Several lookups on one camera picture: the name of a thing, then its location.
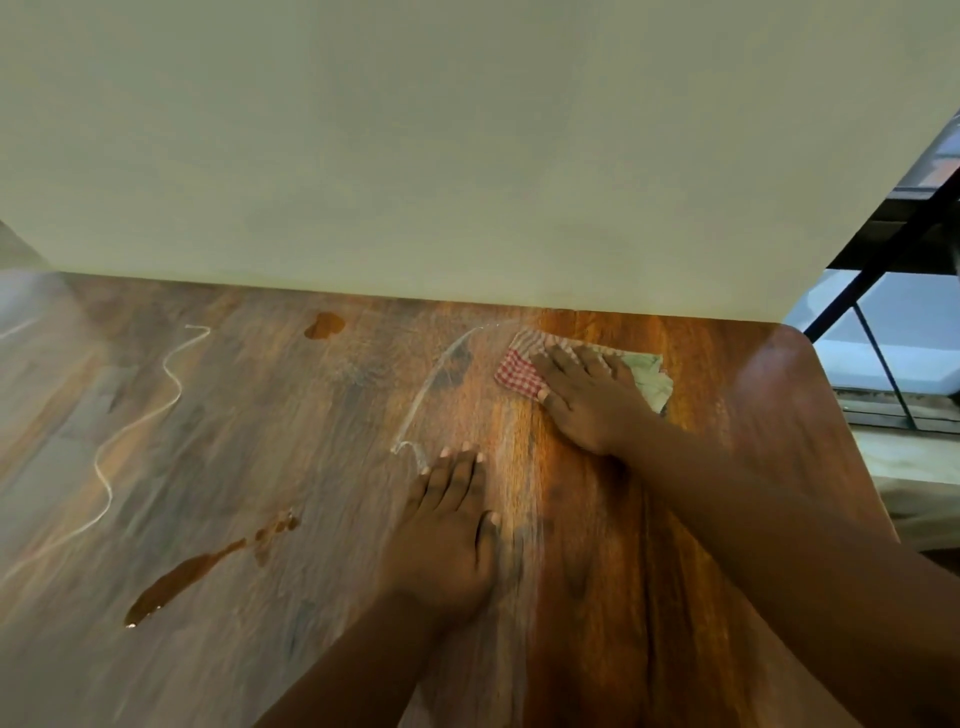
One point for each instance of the beige plastic stool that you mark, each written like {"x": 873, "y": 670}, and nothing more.
{"x": 922, "y": 517}

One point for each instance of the red checked cleaning cloth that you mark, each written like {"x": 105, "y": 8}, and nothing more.
{"x": 517, "y": 375}

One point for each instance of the person's left hand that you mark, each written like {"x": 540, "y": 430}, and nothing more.
{"x": 446, "y": 547}

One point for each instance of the person's left forearm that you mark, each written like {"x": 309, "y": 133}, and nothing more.
{"x": 360, "y": 675}

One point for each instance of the person's right forearm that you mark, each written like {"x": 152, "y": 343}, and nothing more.
{"x": 810, "y": 570}

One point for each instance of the black window grille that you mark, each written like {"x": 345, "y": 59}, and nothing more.
{"x": 885, "y": 255}

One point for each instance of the wooden table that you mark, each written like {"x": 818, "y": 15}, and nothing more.
{"x": 637, "y": 600}

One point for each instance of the person's right hand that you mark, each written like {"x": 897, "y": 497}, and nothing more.
{"x": 596, "y": 405}

